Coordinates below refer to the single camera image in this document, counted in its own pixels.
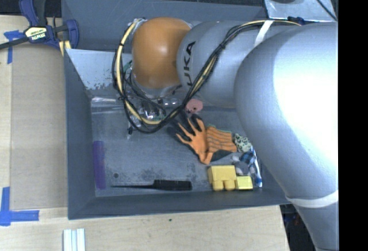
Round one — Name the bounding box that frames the blue and white checked cloth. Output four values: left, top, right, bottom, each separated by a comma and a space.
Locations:
232, 150, 263, 188

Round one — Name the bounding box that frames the pale wood board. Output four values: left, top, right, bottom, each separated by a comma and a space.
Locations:
10, 44, 70, 211

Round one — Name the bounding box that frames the pink round toy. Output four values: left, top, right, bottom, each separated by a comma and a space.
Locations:
185, 98, 204, 114

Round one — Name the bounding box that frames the grey metal bin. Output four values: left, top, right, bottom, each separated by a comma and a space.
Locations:
60, 0, 292, 221

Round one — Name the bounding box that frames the leopard print cloth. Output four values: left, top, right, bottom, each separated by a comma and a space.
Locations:
233, 133, 254, 153

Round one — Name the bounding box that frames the orange and black work glove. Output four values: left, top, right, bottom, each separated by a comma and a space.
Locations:
166, 114, 238, 165

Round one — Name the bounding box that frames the black tail comb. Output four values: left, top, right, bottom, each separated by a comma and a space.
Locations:
110, 179, 193, 192

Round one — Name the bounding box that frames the yellow toy block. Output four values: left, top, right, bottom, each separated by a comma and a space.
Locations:
207, 164, 254, 192

